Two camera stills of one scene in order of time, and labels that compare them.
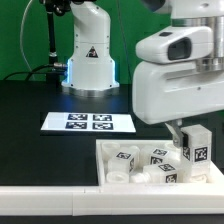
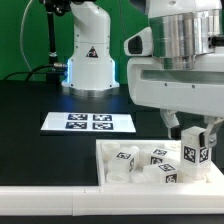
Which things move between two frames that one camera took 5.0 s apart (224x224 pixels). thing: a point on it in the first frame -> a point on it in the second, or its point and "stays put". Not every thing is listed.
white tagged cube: x=196 y=155 stays put
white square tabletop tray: x=148 y=163 stays put
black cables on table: x=47 y=69 stays put
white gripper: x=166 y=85 -> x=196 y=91
